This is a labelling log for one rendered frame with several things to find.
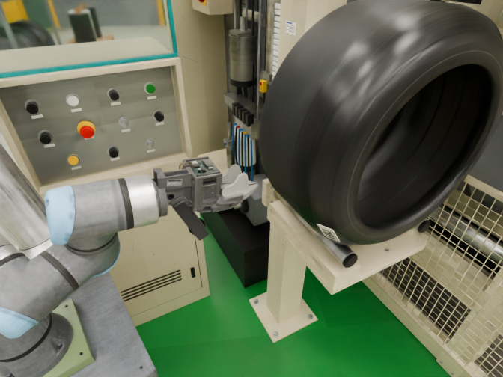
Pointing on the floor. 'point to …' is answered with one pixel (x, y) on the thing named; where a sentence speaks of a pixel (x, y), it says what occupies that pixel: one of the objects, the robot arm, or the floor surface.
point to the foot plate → (278, 330)
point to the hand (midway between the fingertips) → (251, 188)
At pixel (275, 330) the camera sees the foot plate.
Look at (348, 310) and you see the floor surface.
